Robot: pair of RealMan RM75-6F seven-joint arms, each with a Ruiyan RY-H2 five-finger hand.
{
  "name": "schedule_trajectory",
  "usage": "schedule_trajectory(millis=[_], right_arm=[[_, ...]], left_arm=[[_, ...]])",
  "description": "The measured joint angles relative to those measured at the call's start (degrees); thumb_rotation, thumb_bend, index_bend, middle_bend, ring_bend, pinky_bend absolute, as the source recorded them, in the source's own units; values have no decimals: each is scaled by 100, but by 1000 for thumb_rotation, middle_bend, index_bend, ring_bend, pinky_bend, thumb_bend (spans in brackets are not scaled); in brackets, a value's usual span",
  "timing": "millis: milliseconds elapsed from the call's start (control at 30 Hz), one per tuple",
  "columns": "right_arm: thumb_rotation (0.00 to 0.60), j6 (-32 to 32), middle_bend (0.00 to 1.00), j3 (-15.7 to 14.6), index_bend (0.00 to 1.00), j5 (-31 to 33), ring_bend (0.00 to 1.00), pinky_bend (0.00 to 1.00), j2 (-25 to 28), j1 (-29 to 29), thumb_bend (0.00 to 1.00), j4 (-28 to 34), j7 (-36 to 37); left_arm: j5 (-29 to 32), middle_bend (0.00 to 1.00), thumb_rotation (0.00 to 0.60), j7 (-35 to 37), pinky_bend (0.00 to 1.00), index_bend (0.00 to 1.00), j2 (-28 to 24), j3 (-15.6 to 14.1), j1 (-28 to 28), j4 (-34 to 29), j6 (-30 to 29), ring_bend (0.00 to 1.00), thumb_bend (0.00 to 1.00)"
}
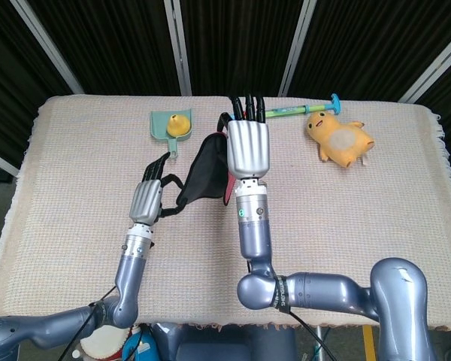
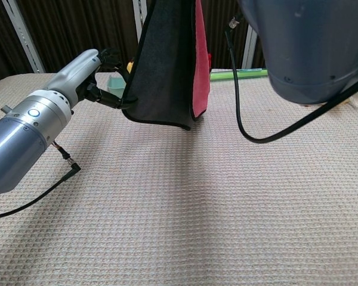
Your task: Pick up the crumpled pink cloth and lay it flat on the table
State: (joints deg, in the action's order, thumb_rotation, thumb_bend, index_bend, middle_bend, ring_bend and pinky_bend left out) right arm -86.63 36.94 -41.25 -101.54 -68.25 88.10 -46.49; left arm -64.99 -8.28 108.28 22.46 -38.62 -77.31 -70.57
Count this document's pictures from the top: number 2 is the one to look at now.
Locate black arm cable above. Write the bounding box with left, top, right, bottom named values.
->
left=0, top=140, right=82, bottom=221
left=223, top=11, right=358, bottom=144

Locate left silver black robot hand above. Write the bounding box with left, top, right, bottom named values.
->
left=46, top=48, right=138, bottom=110

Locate teal plastic dustpan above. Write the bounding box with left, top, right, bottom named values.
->
left=106, top=74, right=128, bottom=93

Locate silver partition post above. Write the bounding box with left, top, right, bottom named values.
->
left=132, top=0, right=149, bottom=45
left=241, top=23, right=260, bottom=70
left=1, top=0, right=45, bottom=73

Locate black and red cloth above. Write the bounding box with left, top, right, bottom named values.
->
left=121, top=0, right=212, bottom=131

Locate beige waffle-weave tablecloth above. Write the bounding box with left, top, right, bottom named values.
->
left=0, top=69, right=358, bottom=286

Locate green and blue toothbrush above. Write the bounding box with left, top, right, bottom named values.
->
left=209, top=67, right=271, bottom=82

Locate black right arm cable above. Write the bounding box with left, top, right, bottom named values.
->
left=223, top=11, right=358, bottom=144

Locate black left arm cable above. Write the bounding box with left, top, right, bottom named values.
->
left=0, top=140, right=82, bottom=221

